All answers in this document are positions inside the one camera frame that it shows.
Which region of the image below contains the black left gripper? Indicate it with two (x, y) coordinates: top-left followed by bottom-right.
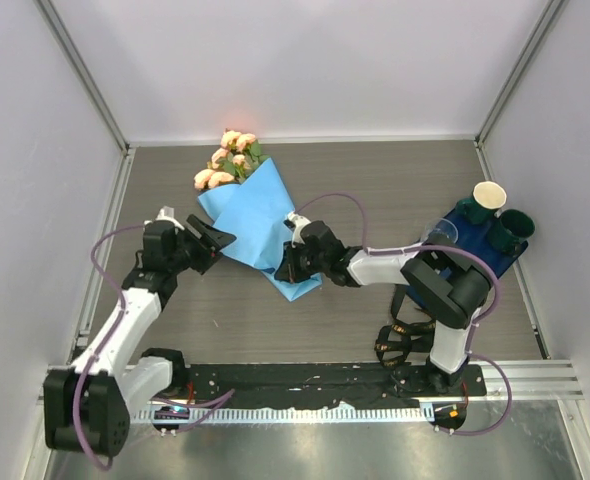
(169, 216), (235, 275)

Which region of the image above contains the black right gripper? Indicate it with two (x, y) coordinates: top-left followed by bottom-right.
(276, 239), (329, 284)

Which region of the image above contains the large blue wrapping paper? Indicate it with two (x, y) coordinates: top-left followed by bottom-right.
(198, 159), (322, 301)

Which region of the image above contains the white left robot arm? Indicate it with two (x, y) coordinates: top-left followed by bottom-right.
(43, 207), (236, 470)

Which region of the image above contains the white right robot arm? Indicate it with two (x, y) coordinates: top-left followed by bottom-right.
(274, 213), (497, 395)

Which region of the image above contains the black printed ribbon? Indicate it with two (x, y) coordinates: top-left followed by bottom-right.
(374, 285), (436, 370)

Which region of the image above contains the clear plastic cup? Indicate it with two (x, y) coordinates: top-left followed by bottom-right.
(421, 218), (459, 243)

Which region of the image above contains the dark green mug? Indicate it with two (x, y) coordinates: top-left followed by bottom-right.
(455, 196), (498, 225)
(486, 209), (535, 255)

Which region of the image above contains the beige paper cup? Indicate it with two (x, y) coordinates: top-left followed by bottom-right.
(473, 181), (507, 212)

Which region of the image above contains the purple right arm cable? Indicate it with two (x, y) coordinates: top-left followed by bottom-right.
(294, 192), (514, 439)

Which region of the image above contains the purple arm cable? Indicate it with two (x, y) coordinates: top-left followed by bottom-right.
(294, 192), (514, 439)
(72, 224), (236, 472)

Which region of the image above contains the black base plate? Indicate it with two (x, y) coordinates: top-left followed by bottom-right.
(187, 363), (487, 409)

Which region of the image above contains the slotted cable duct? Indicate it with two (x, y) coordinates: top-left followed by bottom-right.
(131, 402), (434, 429)

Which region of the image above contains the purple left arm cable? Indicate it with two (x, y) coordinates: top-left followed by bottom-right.
(72, 224), (236, 472)

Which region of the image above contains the aluminium frame rail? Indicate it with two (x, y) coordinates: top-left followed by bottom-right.
(37, 358), (587, 404)

